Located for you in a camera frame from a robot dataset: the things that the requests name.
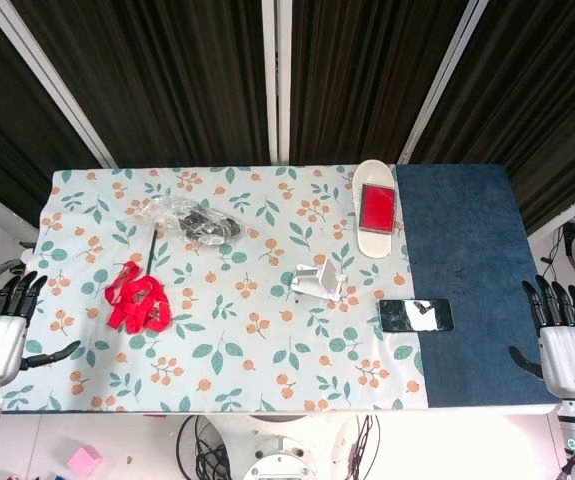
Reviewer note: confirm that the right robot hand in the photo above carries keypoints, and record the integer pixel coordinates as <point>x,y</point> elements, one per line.
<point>572,360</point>

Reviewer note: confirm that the black smartphone blue case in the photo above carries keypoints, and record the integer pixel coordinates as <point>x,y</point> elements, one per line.
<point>397,316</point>

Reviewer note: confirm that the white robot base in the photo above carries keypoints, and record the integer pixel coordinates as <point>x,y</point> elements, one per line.
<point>287,450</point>

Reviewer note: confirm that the white folding phone stand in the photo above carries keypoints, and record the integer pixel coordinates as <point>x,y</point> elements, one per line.
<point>317,280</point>

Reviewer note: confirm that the pink cube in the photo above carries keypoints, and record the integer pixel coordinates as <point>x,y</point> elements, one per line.
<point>84,461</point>

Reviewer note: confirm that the blue table mat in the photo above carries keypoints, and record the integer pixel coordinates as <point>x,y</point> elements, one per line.
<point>467,250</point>

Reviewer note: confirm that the dark green stick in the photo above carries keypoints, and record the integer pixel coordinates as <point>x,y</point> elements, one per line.
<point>152,250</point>

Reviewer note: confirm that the red and white object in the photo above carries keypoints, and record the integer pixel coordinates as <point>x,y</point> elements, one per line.
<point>374,242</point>

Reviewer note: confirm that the clear plastic bag black contents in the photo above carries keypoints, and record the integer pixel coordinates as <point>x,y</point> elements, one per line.
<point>202,225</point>

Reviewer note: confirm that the red rectangular box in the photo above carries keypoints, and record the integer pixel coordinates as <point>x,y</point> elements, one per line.
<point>377,207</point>

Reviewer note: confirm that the floral print tablecloth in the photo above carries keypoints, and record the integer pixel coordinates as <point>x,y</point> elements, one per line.
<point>247,350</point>

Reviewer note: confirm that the black pleated curtain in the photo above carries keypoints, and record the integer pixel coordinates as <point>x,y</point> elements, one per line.
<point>177,75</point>

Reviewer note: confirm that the white frame post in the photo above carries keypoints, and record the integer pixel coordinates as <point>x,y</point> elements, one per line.
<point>52,85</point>
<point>442,80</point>
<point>277,80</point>

